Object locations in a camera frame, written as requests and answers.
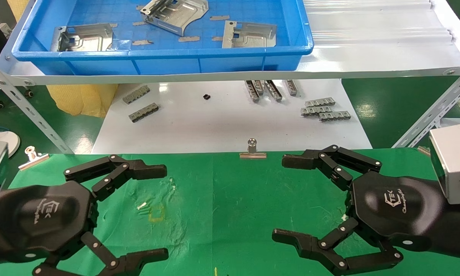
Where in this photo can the small white screws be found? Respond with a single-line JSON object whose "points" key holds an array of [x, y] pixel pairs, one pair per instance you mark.
{"points": [[141, 206]]}

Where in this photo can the silver sheet metal bracket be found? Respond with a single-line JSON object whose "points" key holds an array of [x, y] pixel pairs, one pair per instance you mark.
{"points": [[95, 38], [180, 19], [252, 38]]}

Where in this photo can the silver binder clip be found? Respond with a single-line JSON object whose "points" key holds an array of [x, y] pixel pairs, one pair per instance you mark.
{"points": [[252, 155], [33, 160]]}

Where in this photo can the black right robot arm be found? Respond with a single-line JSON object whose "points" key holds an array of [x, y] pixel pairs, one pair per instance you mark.
{"points": [[459, 226]]}

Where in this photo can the white round disc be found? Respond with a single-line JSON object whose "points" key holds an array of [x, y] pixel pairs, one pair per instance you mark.
{"points": [[5, 140]]}

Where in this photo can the blue plastic bin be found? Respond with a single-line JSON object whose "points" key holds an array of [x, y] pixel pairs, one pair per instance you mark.
{"points": [[168, 63]]}

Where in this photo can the white lower board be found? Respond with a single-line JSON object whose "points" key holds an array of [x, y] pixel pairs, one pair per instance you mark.
{"points": [[214, 122]]}

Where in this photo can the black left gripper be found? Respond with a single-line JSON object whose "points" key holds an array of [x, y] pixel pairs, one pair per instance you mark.
{"points": [[42, 218]]}

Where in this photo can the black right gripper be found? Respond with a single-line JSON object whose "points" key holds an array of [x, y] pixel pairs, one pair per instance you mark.
{"points": [[394, 207]]}

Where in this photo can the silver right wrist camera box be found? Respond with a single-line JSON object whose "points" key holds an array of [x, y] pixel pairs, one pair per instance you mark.
{"points": [[455, 161]]}

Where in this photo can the perforated grey steel strut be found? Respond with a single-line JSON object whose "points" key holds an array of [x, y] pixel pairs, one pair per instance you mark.
{"points": [[30, 111], [432, 111]]}

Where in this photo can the green table cloth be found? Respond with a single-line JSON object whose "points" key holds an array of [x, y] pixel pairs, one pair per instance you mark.
{"points": [[233, 199]]}

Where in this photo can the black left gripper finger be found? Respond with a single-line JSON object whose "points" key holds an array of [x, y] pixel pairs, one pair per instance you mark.
{"points": [[149, 171]]}

